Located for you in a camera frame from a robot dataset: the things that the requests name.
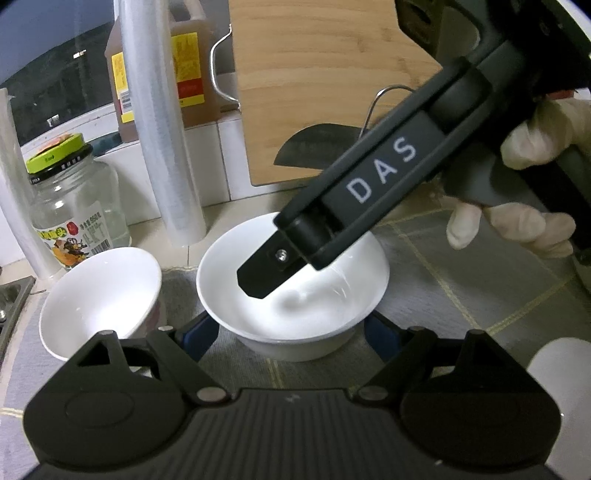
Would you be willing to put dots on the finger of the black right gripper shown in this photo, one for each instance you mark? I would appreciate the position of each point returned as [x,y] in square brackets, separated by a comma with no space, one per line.
[269,267]

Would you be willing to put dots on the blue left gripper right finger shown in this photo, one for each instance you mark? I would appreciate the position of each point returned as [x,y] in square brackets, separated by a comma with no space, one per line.
[382,335]

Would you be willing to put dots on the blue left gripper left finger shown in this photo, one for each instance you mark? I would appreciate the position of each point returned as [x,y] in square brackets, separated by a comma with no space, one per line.
[197,336]

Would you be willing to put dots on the white bowl with pattern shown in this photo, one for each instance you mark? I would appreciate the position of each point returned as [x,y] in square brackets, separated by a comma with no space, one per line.
[117,290]

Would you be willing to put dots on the santoku kitchen knife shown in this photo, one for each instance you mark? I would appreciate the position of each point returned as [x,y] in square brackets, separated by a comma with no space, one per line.
[317,146]

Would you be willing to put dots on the white gloved right hand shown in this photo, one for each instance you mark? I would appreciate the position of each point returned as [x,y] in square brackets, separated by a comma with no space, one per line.
[533,191]

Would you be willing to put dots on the grey checked table mat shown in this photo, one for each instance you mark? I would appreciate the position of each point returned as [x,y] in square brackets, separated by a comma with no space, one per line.
[522,301]

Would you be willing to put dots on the glass jar green lid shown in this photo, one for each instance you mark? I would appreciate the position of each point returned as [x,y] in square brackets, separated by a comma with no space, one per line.
[76,208]

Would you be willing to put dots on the bamboo cutting board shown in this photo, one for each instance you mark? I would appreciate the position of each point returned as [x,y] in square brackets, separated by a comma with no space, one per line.
[301,63]

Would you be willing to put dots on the brown oil bottle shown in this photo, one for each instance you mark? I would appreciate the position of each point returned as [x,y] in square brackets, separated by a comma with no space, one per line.
[191,40]

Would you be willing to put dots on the plastic wrap roll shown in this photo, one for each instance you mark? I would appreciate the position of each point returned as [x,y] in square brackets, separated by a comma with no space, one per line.
[146,46]

